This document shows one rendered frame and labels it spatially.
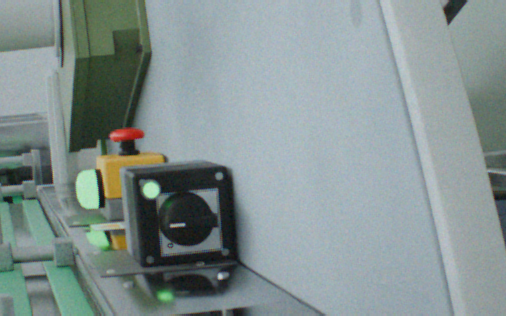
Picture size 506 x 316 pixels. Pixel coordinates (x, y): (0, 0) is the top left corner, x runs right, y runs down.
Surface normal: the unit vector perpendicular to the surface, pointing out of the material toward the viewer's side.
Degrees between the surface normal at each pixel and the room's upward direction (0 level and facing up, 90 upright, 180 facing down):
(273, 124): 0
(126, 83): 90
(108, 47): 90
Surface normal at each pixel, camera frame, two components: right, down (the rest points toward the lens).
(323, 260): -0.95, 0.08
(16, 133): 0.29, 0.03
